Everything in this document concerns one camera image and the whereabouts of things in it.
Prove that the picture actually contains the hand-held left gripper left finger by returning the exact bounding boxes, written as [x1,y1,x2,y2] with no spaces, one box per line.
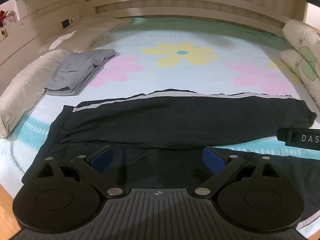
[22,145,128,199]

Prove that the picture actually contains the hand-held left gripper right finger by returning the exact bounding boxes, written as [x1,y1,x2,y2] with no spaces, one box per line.
[192,146,298,198]

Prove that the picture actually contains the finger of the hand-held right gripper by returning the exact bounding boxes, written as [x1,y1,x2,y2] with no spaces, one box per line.
[277,127,292,145]

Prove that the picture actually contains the black pants with white stripe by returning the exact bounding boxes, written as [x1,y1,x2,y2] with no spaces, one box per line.
[21,89,320,230]

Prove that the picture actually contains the folded grey pants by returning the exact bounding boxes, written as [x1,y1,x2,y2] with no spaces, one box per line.
[44,49,122,96]

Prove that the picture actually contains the leaf print pillow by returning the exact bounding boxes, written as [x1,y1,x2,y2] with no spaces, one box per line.
[279,49,320,110]
[282,19,320,64]

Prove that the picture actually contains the floral bed sheet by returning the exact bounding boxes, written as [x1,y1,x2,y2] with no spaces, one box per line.
[0,17,304,238]

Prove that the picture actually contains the large beige pillow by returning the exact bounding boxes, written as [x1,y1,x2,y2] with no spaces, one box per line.
[0,49,75,139]

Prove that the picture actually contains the flat white pillow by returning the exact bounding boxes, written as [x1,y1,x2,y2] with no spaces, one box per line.
[39,17,132,53]

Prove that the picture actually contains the shelf with small ornaments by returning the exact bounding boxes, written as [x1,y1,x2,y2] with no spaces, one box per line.
[0,9,20,43]

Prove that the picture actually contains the cream wooden bed frame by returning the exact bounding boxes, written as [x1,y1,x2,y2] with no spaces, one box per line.
[0,0,320,98]

